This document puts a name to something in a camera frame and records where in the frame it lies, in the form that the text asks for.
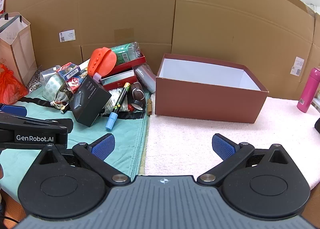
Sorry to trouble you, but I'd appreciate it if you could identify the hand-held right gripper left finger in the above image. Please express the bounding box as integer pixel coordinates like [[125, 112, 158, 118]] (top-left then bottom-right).
[[32, 133, 131, 187]]

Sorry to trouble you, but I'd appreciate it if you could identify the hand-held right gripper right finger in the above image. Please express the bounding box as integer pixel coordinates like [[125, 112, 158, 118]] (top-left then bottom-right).
[[197, 133, 297, 186]]

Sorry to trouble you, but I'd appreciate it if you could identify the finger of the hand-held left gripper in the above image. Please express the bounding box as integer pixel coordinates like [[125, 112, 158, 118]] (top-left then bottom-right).
[[0, 104, 27, 118]]

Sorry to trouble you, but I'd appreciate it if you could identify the brown storage box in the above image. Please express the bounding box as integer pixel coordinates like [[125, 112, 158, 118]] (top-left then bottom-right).
[[155, 53, 269, 124]]

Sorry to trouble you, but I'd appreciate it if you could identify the black marker with blue cap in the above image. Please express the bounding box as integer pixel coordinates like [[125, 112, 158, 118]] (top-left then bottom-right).
[[105, 83, 131, 130]]

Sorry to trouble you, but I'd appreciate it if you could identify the black product box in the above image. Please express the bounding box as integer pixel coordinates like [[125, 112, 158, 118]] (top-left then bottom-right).
[[69, 75, 112, 127]]

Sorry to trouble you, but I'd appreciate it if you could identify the orange silicone brush glove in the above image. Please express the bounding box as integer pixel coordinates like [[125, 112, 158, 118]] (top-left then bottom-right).
[[87, 47, 117, 77]]

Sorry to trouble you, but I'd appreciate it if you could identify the orange plastic bag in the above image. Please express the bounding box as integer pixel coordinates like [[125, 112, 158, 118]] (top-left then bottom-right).
[[0, 64, 28, 105]]

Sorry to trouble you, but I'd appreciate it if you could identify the teal cloth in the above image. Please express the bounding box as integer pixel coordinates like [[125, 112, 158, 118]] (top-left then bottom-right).
[[0, 86, 150, 202]]

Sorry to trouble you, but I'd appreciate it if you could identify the bag of metal rings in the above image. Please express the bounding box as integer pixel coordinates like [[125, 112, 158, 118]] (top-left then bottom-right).
[[26, 70, 43, 93]]

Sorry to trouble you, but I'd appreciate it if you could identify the green patterned tape roll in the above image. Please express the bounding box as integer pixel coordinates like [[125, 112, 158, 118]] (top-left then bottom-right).
[[40, 68, 66, 102]]

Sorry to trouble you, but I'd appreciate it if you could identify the bag of cotton swabs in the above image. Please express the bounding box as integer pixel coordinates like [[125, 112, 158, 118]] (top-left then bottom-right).
[[101, 88, 128, 117]]

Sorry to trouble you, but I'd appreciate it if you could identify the black tape roll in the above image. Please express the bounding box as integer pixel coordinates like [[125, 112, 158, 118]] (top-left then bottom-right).
[[129, 99, 145, 111]]

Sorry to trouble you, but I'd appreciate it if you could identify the beige paper bag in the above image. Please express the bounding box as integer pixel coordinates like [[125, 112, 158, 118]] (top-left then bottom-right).
[[0, 13, 38, 87]]

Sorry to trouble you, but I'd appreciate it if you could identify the small brown football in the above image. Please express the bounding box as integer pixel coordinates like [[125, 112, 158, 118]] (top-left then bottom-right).
[[130, 82, 146, 102]]

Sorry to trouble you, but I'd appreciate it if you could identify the blue playing card box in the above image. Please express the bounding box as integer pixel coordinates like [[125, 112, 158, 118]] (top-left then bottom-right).
[[56, 62, 81, 81]]

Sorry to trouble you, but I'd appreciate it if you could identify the red playing card box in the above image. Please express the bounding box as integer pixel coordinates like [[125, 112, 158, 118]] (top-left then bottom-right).
[[66, 74, 88, 92]]

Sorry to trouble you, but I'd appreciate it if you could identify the clear plastic bag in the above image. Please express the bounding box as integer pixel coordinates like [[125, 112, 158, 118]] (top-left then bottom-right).
[[134, 65, 157, 94]]

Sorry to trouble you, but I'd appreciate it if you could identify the red box tray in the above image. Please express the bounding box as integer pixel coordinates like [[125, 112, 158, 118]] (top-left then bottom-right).
[[107, 53, 146, 77]]

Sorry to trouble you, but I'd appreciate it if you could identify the green label plastic bottle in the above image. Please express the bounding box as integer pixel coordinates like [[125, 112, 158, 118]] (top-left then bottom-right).
[[110, 42, 142, 66]]

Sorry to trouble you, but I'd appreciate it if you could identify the pink bottle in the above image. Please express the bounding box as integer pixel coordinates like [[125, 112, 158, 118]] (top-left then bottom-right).
[[297, 67, 320, 113]]

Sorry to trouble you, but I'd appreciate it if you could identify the large cardboard box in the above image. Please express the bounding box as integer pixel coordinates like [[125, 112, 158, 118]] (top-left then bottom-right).
[[307, 13, 320, 99], [4, 0, 179, 76], [171, 0, 316, 101]]

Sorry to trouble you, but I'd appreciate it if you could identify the patterned drawstring pouch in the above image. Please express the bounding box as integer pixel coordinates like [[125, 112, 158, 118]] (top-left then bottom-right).
[[51, 89, 73, 109]]

